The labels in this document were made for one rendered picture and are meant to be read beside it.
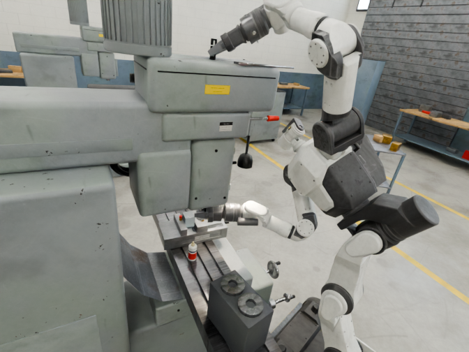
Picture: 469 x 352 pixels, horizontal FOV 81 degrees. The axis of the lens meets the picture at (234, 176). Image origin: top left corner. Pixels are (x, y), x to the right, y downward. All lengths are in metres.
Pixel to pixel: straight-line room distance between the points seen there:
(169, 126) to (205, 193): 0.33
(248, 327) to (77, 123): 0.81
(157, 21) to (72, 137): 0.40
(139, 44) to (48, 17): 6.62
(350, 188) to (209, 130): 0.55
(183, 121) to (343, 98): 0.50
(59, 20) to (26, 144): 6.62
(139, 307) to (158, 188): 0.71
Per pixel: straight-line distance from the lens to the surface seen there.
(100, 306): 1.15
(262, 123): 5.83
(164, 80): 0.88
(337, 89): 0.88
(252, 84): 1.00
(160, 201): 1.04
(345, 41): 0.86
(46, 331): 1.19
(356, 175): 1.10
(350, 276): 1.28
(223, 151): 1.06
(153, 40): 0.90
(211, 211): 1.24
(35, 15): 7.49
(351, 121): 1.00
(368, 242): 1.12
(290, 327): 1.75
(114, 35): 0.91
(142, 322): 1.48
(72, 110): 0.89
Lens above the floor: 1.97
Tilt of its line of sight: 27 degrees down
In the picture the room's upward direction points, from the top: 7 degrees clockwise
